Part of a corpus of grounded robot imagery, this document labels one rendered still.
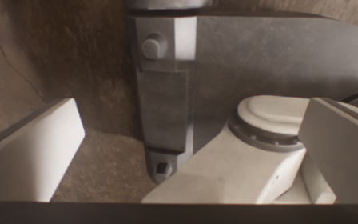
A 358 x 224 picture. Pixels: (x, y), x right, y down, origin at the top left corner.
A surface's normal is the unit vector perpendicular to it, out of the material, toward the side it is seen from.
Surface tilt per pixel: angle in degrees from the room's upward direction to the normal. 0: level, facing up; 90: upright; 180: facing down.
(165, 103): 0
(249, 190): 90
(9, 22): 0
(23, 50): 0
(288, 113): 90
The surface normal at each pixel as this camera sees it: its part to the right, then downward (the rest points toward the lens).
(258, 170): -0.01, -0.86
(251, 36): -0.22, 0.51
